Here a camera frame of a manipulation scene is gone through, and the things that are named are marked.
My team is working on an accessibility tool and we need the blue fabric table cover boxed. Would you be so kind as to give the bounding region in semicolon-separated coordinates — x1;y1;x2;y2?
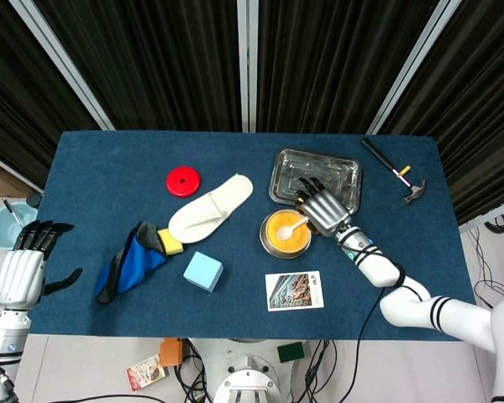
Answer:
27;129;476;342

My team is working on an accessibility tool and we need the black pleated curtain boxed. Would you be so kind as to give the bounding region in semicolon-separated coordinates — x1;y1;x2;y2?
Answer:
0;0;504;226

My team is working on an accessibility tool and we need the orange box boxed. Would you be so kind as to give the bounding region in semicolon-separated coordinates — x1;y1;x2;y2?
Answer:
158;338;185;368

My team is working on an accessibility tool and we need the yellow sponge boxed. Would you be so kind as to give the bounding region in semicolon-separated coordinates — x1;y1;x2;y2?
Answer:
156;228;186;256

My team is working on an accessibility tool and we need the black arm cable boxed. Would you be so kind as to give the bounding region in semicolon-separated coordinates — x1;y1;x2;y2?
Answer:
344;243;425;403

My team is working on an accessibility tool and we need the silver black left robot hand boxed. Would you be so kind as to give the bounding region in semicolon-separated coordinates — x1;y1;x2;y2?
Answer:
0;220;84;311

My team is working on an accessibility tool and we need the blue grey cloth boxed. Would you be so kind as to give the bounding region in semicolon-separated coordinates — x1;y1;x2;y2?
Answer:
94;221;169;306

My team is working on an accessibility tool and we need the metal bowl with yellow interior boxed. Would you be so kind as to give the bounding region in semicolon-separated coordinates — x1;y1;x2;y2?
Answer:
259;208;313;260

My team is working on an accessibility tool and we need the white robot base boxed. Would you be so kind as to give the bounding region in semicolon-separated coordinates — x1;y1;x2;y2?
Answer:
188;338;310;403

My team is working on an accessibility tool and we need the white slipper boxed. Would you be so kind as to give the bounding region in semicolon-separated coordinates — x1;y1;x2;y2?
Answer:
167;173;255;244

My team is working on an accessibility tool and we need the light blue plastic basin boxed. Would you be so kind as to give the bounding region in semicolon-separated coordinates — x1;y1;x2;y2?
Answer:
0;201;39;252

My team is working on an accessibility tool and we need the dark green box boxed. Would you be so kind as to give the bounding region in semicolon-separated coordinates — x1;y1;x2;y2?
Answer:
276;342;307;364

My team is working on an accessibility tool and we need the dragon wall photo postcard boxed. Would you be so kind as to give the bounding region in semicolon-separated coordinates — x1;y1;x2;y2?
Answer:
265;270;325;312

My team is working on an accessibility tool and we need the black handled claw hammer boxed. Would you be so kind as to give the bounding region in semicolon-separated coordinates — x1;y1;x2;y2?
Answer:
360;137;428;206

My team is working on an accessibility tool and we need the white frame post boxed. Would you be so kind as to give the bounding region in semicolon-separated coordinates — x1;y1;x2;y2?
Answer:
236;0;260;133
0;149;43;193
366;0;463;135
459;195;504;234
8;0;115;131

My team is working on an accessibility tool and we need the white plastic spoon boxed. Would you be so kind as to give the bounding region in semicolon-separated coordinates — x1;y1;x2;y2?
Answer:
276;216;310;241

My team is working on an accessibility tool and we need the printed snack packet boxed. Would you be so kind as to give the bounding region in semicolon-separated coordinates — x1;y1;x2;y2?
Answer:
125;354;169;393

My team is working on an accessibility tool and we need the red round disc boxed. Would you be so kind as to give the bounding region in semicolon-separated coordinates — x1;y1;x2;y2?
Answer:
165;165;202;198

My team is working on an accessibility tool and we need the light blue foam cube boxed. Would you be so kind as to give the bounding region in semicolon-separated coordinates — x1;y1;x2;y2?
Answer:
182;250;224;293

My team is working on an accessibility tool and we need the metal tray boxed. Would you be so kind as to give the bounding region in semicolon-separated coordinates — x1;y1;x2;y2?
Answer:
268;148;362;215

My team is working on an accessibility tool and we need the beige bowl with yellow inside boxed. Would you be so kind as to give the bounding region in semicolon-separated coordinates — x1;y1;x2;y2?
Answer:
260;209;312;257

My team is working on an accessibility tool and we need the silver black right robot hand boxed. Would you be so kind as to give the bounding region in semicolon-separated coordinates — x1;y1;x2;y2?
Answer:
296;175;354;238

